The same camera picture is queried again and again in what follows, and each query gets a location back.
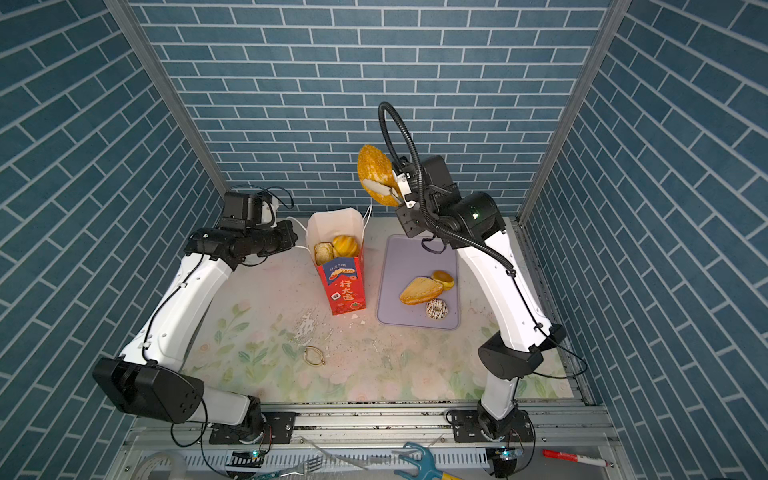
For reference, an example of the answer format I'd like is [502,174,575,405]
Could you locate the large seeded oval bread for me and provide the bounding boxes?
[357,144,398,207]

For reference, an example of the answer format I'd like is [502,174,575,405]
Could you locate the small orange bun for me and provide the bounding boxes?
[431,270,455,291]

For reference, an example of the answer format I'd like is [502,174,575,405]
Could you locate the small shell shaped bread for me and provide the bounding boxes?
[314,242,337,266]

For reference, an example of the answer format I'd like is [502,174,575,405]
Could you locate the tan bread slice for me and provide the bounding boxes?
[399,277,444,305]

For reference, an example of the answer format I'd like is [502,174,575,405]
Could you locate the chocolate sprinkled donut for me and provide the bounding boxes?
[425,298,449,321]

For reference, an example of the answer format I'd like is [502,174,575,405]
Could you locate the yellow striped bread roll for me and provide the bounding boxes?
[331,235,360,258]

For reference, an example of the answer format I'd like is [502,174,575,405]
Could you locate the red paper gift bag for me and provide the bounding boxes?
[289,208,370,315]

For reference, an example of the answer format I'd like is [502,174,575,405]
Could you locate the metal food tongs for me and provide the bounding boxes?
[362,173,416,208]

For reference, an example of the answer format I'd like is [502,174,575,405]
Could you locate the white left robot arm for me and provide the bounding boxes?
[92,220,298,436]

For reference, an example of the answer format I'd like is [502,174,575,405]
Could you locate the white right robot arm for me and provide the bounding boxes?
[393,156,565,429]

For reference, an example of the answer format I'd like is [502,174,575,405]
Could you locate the purple plastic tray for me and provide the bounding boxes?
[377,235,460,330]

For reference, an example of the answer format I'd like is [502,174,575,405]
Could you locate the metal fork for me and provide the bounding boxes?
[254,456,324,480]

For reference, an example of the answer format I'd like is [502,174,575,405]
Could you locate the teal plastic clamp tool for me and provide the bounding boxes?
[394,442,460,480]

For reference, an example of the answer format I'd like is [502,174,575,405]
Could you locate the red marker pen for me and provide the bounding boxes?
[542,449,614,468]

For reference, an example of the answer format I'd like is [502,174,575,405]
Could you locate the black flexible cable conduit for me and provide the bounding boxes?
[377,101,517,274]

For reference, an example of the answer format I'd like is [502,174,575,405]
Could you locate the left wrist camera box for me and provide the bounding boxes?
[217,186,295,233]

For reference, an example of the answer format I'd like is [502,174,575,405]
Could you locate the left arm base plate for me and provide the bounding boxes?
[209,411,297,446]

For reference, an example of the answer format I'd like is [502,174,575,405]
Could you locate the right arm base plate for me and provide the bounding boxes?
[445,406,535,443]

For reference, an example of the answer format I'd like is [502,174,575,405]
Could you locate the white corrugated hose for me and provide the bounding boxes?
[131,451,188,480]

